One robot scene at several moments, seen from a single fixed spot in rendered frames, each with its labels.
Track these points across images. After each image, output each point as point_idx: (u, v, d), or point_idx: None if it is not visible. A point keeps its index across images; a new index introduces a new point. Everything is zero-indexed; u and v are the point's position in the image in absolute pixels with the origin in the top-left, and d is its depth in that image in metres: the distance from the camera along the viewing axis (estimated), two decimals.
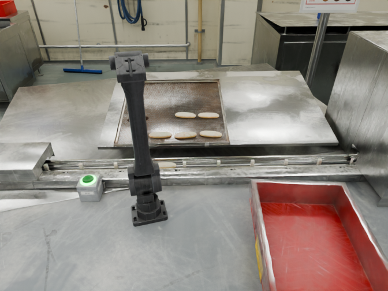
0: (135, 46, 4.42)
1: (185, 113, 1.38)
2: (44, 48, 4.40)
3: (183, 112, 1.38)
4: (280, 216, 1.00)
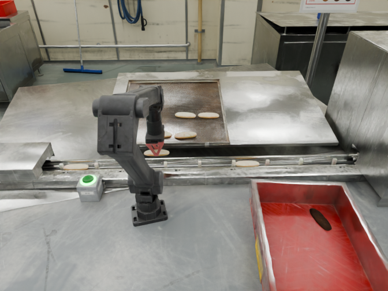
0: (135, 46, 4.42)
1: (185, 113, 1.38)
2: (44, 48, 4.40)
3: (183, 112, 1.38)
4: (280, 216, 1.00)
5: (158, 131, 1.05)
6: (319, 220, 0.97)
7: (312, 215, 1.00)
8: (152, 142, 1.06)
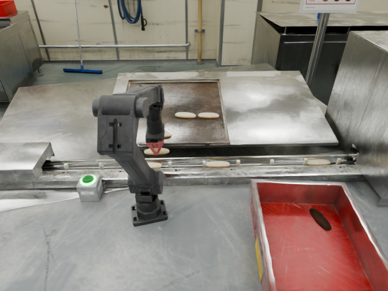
0: (135, 46, 4.42)
1: (185, 113, 1.38)
2: (44, 48, 4.40)
3: (183, 112, 1.38)
4: (280, 216, 1.00)
5: (158, 130, 1.05)
6: (319, 220, 0.97)
7: (312, 215, 1.00)
8: (152, 141, 1.06)
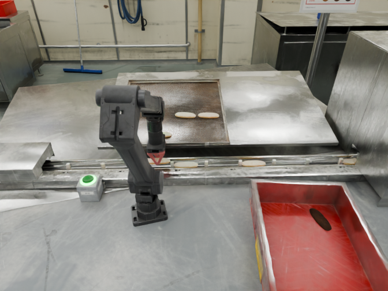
0: (135, 46, 4.42)
1: (185, 113, 1.38)
2: (44, 48, 4.40)
3: (183, 112, 1.38)
4: (280, 216, 1.00)
5: (159, 141, 1.08)
6: (319, 220, 0.97)
7: (312, 215, 1.00)
8: (153, 152, 1.09)
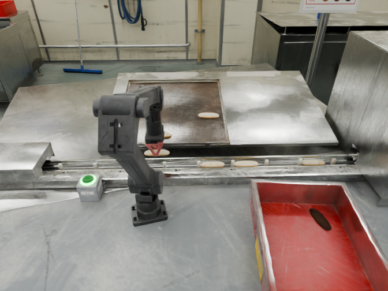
0: (135, 46, 4.42)
1: (157, 150, 1.14)
2: (44, 48, 4.40)
3: (154, 150, 1.14)
4: (280, 216, 1.00)
5: (157, 131, 1.05)
6: (319, 220, 0.97)
7: (312, 215, 1.00)
8: (152, 142, 1.06)
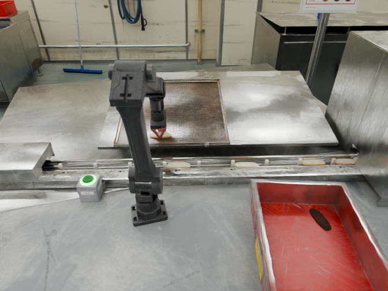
0: (135, 46, 4.42)
1: (246, 163, 1.18)
2: (44, 48, 4.40)
3: (243, 162, 1.18)
4: (280, 216, 1.00)
5: None
6: (319, 220, 0.97)
7: (312, 215, 1.00)
8: None
